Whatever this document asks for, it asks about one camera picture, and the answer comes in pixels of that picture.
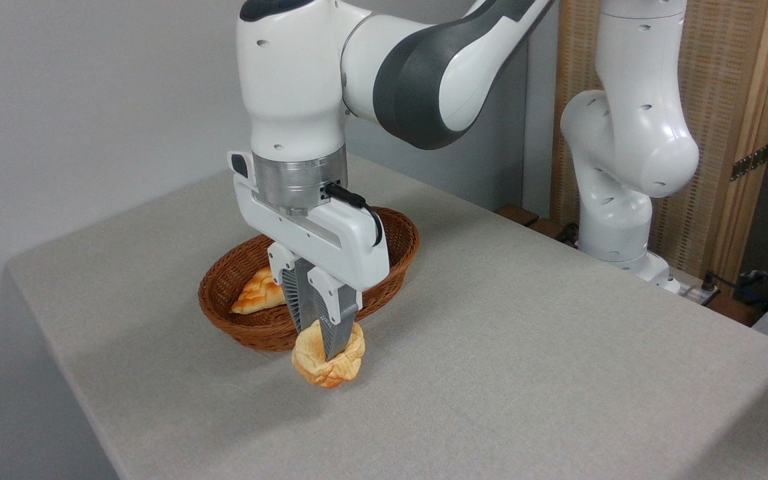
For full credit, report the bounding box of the grey fabric tablecloth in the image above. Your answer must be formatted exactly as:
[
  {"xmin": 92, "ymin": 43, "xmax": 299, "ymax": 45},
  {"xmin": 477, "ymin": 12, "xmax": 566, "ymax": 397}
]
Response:
[{"xmin": 5, "ymin": 157, "xmax": 768, "ymax": 480}]

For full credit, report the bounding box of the dark metal hinge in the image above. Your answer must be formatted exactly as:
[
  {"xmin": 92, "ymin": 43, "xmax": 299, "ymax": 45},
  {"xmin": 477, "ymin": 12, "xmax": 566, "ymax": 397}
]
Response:
[{"xmin": 731, "ymin": 143, "xmax": 768, "ymax": 182}]

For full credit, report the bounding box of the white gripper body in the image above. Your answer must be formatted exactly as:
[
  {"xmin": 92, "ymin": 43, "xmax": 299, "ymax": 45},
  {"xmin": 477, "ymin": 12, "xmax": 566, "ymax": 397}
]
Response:
[{"xmin": 228, "ymin": 152, "xmax": 390, "ymax": 292}]

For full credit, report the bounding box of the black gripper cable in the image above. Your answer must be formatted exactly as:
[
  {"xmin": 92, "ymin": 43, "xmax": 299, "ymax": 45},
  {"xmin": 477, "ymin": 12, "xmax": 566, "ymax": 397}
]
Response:
[{"xmin": 325, "ymin": 183, "xmax": 383, "ymax": 247}]

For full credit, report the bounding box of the braided bread loaf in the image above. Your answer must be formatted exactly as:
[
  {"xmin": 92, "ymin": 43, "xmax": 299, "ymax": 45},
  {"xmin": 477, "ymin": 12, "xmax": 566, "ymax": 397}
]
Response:
[{"xmin": 231, "ymin": 267, "xmax": 287, "ymax": 315}]

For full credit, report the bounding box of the brown wicker basket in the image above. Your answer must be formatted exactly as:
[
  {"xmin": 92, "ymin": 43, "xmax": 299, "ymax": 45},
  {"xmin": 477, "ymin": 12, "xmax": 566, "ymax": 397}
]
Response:
[{"xmin": 198, "ymin": 207, "xmax": 420, "ymax": 352}]

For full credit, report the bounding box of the round bread bun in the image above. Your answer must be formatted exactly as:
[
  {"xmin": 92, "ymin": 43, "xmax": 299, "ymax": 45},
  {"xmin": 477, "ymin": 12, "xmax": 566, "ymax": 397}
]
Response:
[{"xmin": 291, "ymin": 319, "xmax": 366, "ymax": 389}]

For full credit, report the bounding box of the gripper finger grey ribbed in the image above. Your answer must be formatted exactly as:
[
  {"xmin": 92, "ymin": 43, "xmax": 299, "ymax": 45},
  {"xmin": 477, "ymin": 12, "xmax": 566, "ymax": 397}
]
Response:
[
  {"xmin": 268, "ymin": 242, "xmax": 318, "ymax": 334},
  {"xmin": 307, "ymin": 267, "xmax": 360, "ymax": 361}
]

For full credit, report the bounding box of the black power cable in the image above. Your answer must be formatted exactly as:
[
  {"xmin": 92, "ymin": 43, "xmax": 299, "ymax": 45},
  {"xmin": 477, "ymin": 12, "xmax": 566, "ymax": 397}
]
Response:
[{"xmin": 701, "ymin": 272, "xmax": 768, "ymax": 301}]

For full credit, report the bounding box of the wooden woven folding screen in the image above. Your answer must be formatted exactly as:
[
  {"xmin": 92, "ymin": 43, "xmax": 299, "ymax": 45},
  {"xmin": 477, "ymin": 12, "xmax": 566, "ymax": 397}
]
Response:
[{"xmin": 551, "ymin": 0, "xmax": 768, "ymax": 281}]

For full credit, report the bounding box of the white power strip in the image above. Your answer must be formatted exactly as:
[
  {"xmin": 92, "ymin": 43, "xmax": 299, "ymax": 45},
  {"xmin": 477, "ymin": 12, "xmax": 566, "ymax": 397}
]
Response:
[{"xmin": 679, "ymin": 282, "xmax": 722, "ymax": 306}]

